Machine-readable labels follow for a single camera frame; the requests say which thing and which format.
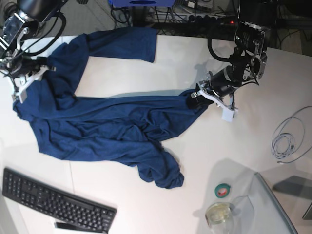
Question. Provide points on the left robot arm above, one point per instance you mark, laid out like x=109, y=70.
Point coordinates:
x=254, y=21

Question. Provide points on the black computer keyboard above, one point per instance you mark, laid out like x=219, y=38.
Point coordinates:
x=73, y=212

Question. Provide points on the black power strip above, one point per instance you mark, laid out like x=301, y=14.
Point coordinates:
x=207, y=19

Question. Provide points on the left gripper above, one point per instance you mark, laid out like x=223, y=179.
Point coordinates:
x=222, y=83

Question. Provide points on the green and red tape roll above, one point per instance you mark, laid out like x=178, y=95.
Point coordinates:
x=222, y=190

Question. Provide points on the clear glass bottle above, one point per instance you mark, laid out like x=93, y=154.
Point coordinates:
x=219, y=218

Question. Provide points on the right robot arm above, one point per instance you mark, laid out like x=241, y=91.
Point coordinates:
x=22, y=25

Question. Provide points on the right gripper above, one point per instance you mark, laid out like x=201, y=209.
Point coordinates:
x=28, y=66

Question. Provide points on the dark blue t-shirt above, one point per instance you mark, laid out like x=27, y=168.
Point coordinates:
x=128, y=130

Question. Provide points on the blue box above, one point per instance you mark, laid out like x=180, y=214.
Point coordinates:
x=141, y=3

